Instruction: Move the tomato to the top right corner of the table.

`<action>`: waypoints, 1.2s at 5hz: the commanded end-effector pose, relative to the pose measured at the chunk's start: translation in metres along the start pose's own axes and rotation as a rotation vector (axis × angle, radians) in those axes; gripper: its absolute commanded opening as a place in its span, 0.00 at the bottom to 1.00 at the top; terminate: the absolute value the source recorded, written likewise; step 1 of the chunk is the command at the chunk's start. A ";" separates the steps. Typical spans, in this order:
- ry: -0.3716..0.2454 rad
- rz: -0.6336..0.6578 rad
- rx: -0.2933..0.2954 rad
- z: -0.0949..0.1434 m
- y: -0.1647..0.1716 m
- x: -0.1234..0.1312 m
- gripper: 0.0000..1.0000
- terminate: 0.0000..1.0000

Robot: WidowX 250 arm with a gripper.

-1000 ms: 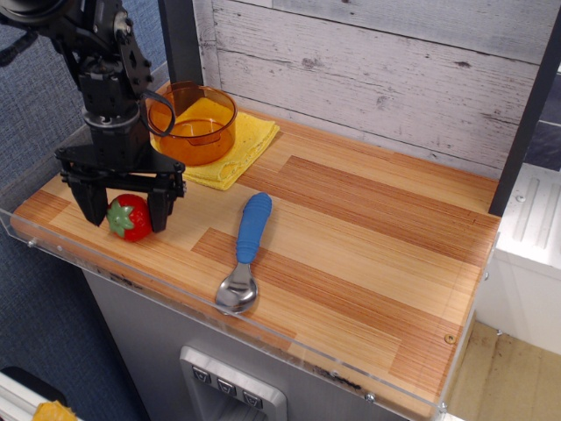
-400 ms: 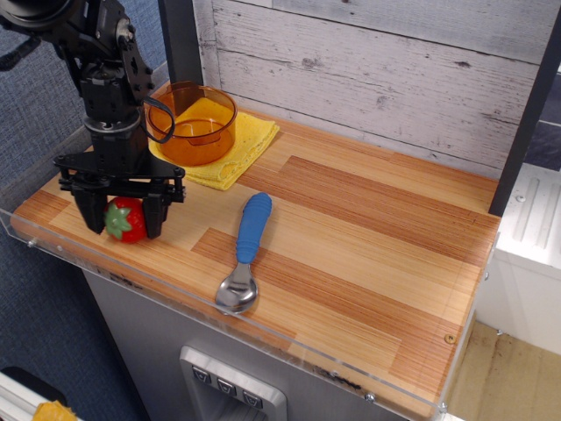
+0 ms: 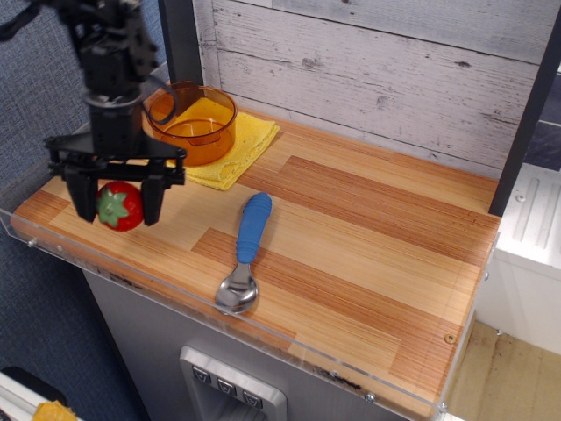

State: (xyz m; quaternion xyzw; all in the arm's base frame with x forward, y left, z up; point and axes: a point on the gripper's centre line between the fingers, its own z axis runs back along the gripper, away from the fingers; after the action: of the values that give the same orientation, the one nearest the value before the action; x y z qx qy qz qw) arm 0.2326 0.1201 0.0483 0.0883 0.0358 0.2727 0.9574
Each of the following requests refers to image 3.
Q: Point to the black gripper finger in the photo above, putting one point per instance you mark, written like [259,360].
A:
[83,190]
[152,193]

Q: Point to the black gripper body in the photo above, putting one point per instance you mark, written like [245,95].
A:
[116,147]

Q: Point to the red toy tomato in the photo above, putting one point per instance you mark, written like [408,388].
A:
[119,206]

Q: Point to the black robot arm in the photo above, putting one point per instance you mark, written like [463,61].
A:
[116,56]

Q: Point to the orange transparent plastic pot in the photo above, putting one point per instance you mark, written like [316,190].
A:
[198,119]

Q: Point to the clear acrylic table guard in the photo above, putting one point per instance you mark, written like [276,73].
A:
[376,242]

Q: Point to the yellow folded cloth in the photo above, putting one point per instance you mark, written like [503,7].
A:
[253,137]

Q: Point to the grey cabinet with dispenser panel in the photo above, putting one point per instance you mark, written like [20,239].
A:
[188,368]

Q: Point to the yellow black object bottom left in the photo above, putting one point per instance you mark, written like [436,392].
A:
[26,397]

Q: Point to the white side appliance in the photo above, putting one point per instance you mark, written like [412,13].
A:
[520,292]

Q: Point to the blue handled metal spoon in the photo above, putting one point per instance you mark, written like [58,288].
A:
[239,291]

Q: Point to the dark metal left post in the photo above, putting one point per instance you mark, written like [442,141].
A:
[177,19]

